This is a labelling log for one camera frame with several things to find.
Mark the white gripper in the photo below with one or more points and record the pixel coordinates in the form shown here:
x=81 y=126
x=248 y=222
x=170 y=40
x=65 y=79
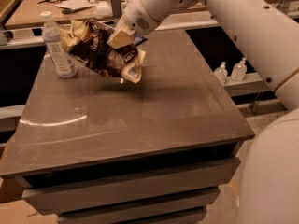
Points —
x=135 y=13

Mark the brown chip bag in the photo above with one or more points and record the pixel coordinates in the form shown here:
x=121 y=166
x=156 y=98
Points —
x=86 y=41

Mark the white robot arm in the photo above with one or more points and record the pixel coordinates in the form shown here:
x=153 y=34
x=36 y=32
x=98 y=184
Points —
x=269 y=187

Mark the clear plastic water bottle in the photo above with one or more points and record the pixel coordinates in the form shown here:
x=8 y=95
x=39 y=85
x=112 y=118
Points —
x=64 y=66

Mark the small sanitizer bottle left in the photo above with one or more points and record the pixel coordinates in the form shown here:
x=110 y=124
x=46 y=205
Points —
x=221 y=73

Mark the small sanitizer bottle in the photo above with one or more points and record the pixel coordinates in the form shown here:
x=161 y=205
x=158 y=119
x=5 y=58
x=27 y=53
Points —
x=221 y=73
x=239 y=70

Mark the small sanitizer bottle right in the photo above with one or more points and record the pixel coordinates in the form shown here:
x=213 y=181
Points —
x=239 y=70

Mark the dark blue snack packet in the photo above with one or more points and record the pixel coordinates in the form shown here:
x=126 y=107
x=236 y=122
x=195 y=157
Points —
x=139 y=39

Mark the white papers on desk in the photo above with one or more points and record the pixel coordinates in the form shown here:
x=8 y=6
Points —
x=75 y=4

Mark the grey drawer cabinet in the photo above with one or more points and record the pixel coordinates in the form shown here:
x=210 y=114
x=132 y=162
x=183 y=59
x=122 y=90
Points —
x=102 y=150

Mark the metal frame rail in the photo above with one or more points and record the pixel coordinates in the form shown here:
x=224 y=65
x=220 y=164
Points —
x=252 y=24

